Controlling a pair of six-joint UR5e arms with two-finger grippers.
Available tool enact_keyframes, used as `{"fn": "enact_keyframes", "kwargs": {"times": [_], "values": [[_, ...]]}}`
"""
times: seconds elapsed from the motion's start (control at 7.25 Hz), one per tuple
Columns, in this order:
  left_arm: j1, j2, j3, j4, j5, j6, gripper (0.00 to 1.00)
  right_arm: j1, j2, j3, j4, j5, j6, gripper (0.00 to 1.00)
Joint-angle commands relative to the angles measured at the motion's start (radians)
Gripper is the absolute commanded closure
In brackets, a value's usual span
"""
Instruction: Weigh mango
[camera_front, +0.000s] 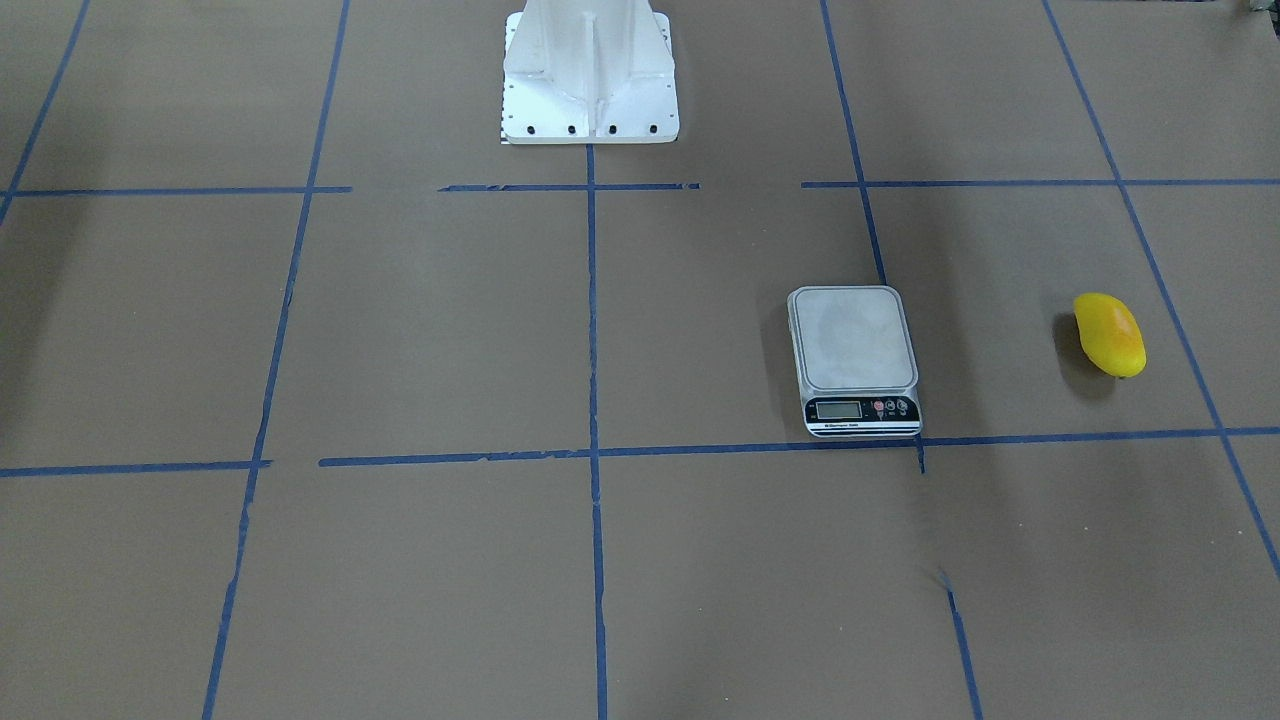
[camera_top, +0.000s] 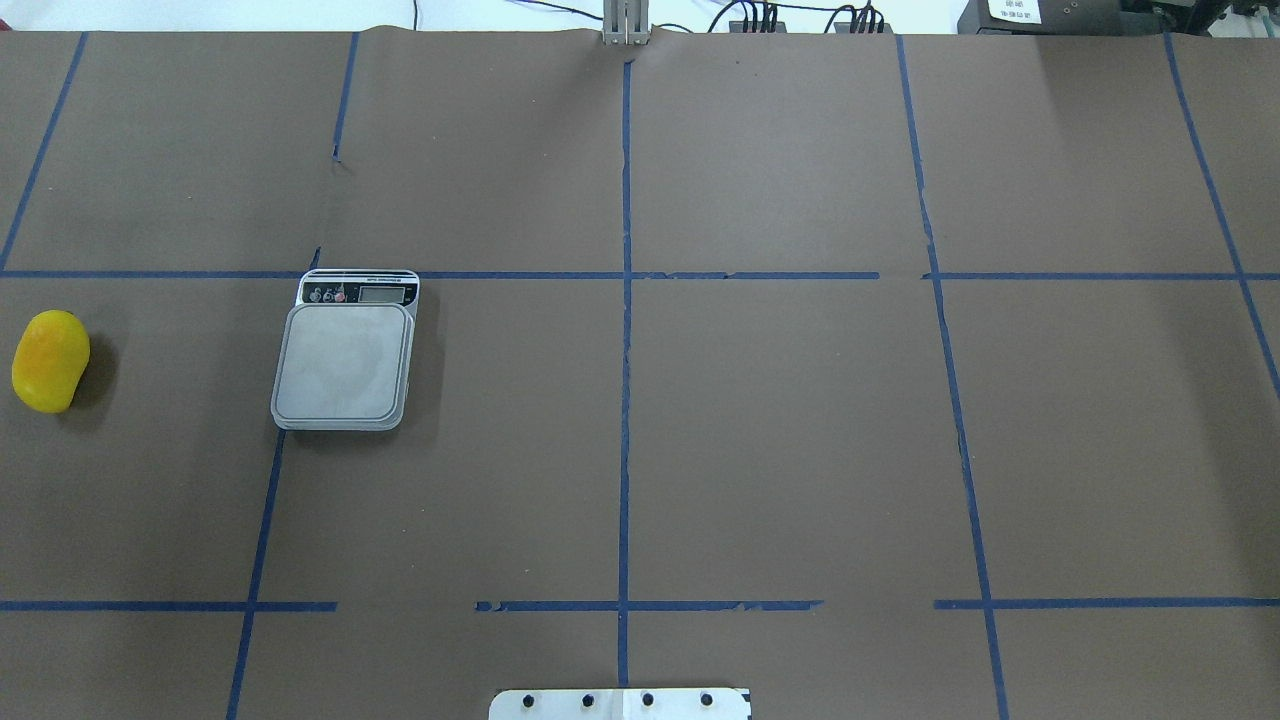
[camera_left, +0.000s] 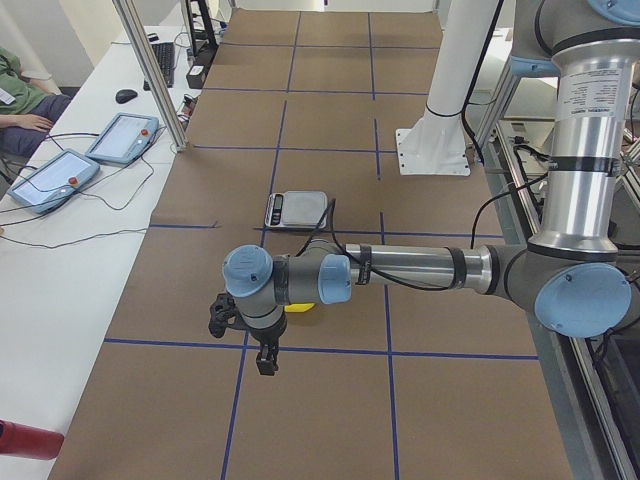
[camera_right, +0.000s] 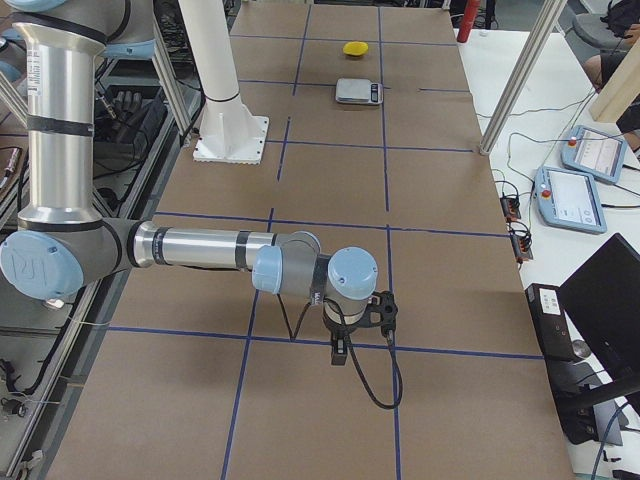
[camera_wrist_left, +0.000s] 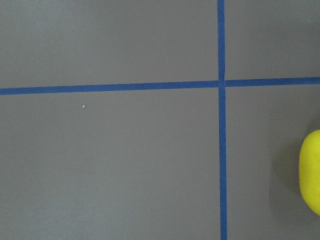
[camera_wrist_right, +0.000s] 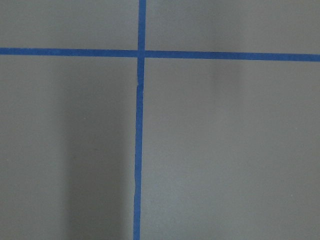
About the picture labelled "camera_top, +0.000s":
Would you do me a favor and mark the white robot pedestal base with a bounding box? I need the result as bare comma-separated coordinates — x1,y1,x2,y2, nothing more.
488,687,753,719

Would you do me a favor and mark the yellow mango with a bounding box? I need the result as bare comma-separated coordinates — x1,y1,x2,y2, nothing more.
12,309,91,414

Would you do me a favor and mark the black usb hub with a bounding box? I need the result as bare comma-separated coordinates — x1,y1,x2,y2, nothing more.
728,10,787,35
827,9,893,35

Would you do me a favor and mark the black computer box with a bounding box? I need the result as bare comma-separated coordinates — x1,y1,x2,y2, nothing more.
956,1,1125,36

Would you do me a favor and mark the silver digital kitchen scale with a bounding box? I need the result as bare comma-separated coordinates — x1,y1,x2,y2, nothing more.
270,268,421,432

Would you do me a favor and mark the black usb hub right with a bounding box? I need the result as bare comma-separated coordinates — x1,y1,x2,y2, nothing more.
827,9,893,35

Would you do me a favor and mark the black usb hub left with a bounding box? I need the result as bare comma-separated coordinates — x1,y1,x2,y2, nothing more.
728,10,787,35

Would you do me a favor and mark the aluminium frame post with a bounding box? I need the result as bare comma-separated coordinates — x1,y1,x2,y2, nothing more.
602,0,652,46

